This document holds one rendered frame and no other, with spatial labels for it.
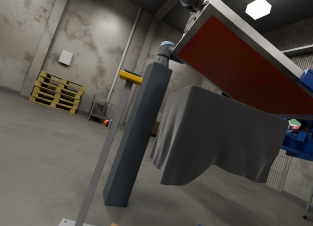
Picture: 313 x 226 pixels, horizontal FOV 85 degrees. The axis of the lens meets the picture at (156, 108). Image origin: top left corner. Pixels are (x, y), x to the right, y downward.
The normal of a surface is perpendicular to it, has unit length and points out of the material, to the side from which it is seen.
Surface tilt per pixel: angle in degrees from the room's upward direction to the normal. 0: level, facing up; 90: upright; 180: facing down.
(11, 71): 90
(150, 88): 90
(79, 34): 90
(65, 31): 90
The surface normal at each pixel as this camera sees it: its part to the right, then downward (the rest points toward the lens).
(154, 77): 0.38, 0.07
